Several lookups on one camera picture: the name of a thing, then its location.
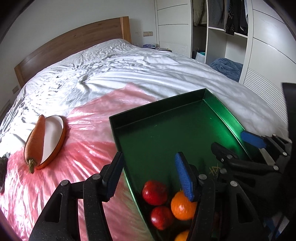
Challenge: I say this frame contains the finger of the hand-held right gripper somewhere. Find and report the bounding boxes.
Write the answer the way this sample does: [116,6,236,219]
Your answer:
[240,131,292,170]
[211,142,280,177]

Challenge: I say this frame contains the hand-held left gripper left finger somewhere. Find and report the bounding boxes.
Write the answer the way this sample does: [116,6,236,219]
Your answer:
[29,152,124,241]

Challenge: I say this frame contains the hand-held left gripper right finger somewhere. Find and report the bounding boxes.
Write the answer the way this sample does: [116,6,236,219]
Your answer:
[174,152,264,241]

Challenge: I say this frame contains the red apple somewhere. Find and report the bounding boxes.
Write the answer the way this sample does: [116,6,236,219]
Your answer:
[150,206,175,230]
[142,181,168,206]

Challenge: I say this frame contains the green tray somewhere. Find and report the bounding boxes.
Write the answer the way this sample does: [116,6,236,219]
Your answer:
[109,88,255,241]

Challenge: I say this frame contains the small orange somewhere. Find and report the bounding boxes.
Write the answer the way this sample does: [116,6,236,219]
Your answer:
[174,229,191,241]

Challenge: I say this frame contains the pink plastic sheet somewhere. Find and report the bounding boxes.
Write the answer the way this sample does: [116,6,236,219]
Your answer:
[0,83,162,241]

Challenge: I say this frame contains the blue towel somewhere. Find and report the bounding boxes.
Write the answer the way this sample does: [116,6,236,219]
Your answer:
[210,58,243,82]

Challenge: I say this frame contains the white plate with orange rim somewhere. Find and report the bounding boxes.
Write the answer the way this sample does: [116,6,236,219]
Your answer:
[24,115,67,170]

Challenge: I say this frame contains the carrot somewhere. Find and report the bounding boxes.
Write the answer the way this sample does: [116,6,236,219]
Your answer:
[24,115,46,174]

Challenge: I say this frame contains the white wardrobe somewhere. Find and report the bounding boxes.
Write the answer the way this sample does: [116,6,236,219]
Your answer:
[154,0,296,100]

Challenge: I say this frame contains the white paper bag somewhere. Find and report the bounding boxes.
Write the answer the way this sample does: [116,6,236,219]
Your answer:
[193,50,206,62]

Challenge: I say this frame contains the white bed with headboard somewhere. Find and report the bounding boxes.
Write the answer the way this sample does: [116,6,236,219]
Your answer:
[0,38,289,186]

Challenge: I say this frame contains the hanging clothes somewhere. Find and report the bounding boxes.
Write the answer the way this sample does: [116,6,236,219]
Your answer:
[193,0,249,36]

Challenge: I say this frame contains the wooden headboard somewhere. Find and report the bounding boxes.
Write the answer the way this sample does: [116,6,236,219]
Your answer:
[14,16,132,88]

